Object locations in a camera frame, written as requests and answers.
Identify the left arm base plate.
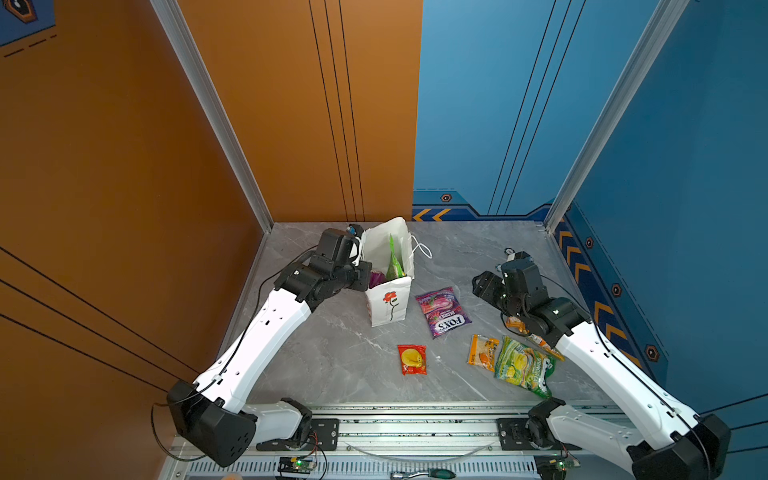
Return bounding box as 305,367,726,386
256,418,340,452

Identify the purple grape candy bag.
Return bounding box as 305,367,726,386
368,271,387,289

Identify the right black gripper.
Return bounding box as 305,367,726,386
469,270,527,322

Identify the small orange snack packet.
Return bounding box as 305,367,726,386
467,334,501,372

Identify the Fox's berries candy bag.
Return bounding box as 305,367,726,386
416,287,472,338

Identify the right aluminium corner post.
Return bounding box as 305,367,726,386
543,0,689,235

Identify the white paper bag with flower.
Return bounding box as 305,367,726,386
361,217,433,327

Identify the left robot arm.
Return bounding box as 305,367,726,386
164,224,372,467

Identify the left aluminium corner post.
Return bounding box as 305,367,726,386
150,0,274,234

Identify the red yellow snack packet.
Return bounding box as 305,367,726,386
398,345,427,375

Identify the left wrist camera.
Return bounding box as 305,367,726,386
346,224,365,238

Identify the right circuit board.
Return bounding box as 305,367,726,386
534,456,581,480

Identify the aluminium rail frame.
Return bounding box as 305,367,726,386
159,402,632,479

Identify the green yellow snack bag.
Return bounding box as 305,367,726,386
494,337,556,399

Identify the long orange snack packet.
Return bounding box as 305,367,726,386
501,314,566,361

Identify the aluminium corner post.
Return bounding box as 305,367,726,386
543,0,689,235
150,0,274,234

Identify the green handled screwdriver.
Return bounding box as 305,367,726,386
390,468,456,480

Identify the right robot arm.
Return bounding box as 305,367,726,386
472,251,731,479

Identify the green Lays chips bag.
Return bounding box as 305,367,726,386
385,235,406,281

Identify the left green circuit board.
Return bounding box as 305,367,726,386
276,456,322,479

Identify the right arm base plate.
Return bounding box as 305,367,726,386
495,417,581,451

